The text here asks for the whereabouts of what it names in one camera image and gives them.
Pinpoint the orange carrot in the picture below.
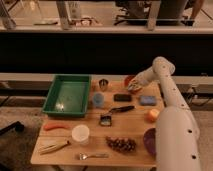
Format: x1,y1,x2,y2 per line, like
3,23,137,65
43,124,69,131

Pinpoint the bunch of dark grapes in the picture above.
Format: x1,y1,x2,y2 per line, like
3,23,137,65
106,137,136,153

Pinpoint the orange fruit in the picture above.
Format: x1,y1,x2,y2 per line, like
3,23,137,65
147,109,160,122

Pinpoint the small metal cup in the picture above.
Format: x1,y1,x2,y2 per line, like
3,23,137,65
99,79,108,91

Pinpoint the red bowl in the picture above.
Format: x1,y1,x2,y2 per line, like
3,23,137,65
124,75,142,94

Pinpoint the black handled brush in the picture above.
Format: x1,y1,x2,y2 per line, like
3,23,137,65
99,105,134,126

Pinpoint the blue sponge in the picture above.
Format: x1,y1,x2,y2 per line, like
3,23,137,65
139,96,157,106

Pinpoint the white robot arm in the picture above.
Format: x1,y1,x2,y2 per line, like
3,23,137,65
132,57,201,171

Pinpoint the yellow banana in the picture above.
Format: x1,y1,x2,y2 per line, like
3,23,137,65
38,141,70,155

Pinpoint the purple bowl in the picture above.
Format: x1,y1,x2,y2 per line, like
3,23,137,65
143,128,156,156

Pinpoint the white plastic cup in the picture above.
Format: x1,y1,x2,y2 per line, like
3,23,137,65
71,124,90,145

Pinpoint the wooden table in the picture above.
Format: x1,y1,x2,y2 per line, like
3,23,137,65
31,81,164,167

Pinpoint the green plastic tray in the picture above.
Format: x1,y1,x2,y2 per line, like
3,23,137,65
43,75,91,118

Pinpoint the black rectangular block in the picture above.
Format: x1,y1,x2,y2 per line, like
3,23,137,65
113,94,132,102

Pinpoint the light blue cup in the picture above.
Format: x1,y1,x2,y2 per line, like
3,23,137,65
92,93,104,108

